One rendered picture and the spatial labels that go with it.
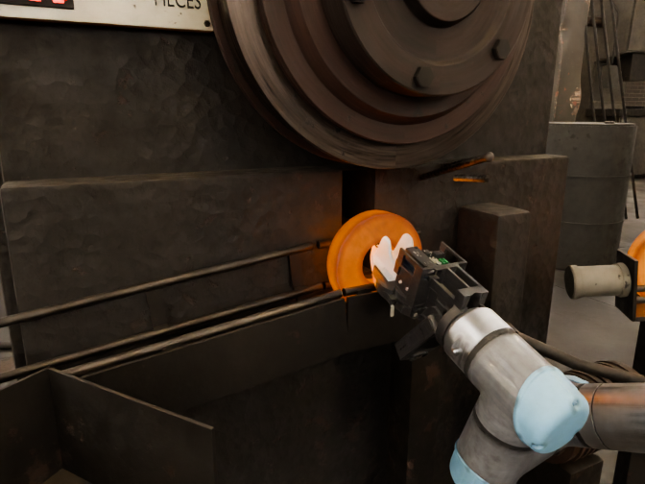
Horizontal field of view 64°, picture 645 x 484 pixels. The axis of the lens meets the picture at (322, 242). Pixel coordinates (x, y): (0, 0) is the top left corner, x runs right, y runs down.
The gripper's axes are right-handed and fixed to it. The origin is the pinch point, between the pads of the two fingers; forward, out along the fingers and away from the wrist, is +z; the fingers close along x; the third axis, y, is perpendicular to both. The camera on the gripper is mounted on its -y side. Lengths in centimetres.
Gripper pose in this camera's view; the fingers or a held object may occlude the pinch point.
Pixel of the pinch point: (378, 254)
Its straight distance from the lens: 77.8
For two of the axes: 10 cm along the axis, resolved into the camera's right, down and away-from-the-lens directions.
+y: 1.4, -8.5, -5.1
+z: -4.3, -5.1, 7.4
